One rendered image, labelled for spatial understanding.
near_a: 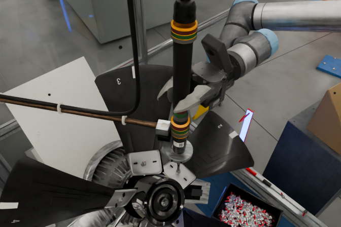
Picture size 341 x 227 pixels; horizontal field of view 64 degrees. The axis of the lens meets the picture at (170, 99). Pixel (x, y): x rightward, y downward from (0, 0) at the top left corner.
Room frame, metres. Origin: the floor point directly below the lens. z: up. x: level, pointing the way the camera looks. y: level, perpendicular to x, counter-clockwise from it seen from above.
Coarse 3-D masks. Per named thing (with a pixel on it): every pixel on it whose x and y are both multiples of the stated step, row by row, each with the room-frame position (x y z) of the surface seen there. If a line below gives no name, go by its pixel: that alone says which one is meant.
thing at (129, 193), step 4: (116, 192) 0.30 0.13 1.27; (120, 192) 0.30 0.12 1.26; (124, 192) 0.31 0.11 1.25; (128, 192) 0.31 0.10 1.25; (132, 192) 0.31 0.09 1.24; (136, 192) 0.31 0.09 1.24; (112, 196) 0.30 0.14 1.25; (116, 196) 0.30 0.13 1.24; (120, 196) 0.30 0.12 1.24; (128, 196) 0.31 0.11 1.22; (132, 196) 0.31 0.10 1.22; (112, 200) 0.30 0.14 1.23; (116, 200) 0.30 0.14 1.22; (124, 200) 0.31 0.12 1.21; (128, 200) 0.31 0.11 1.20; (108, 204) 0.30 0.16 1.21; (112, 204) 0.30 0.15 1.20; (120, 204) 0.30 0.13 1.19; (124, 204) 0.31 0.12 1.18
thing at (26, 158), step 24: (24, 168) 0.28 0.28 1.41; (48, 168) 0.29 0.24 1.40; (24, 192) 0.25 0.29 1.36; (48, 192) 0.26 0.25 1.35; (72, 192) 0.27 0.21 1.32; (96, 192) 0.28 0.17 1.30; (0, 216) 0.22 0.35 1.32; (24, 216) 0.23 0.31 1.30; (48, 216) 0.24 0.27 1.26; (72, 216) 0.26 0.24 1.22
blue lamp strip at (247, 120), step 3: (249, 111) 0.63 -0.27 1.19; (246, 114) 0.64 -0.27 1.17; (246, 117) 0.63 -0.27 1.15; (249, 117) 0.63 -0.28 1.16; (246, 120) 0.63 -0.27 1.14; (249, 120) 0.62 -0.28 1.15; (246, 123) 0.63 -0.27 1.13; (249, 123) 0.62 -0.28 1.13; (243, 126) 0.64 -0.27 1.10; (246, 126) 0.63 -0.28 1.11; (243, 129) 0.63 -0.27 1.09; (246, 129) 0.62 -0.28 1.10; (243, 132) 0.63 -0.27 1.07; (246, 132) 0.62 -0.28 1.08; (240, 135) 0.64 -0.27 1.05; (243, 135) 0.63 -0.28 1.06; (243, 138) 0.62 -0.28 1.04
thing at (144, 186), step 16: (128, 176) 0.37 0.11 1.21; (144, 176) 0.36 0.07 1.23; (160, 176) 0.35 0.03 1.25; (144, 192) 0.31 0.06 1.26; (160, 192) 0.31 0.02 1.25; (176, 192) 0.32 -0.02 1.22; (128, 208) 0.31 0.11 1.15; (144, 208) 0.27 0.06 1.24; (160, 208) 0.28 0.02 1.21; (176, 208) 0.29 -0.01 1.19; (160, 224) 0.25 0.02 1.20
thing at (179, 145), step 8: (176, 0) 0.39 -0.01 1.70; (184, 0) 0.39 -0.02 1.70; (192, 0) 0.39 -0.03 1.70; (176, 8) 0.39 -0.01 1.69; (184, 8) 0.38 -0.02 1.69; (192, 8) 0.38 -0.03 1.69; (176, 16) 0.38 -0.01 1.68; (184, 16) 0.38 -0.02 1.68; (192, 16) 0.38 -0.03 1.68; (176, 144) 0.38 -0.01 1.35; (184, 144) 0.38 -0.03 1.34; (176, 152) 0.38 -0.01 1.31
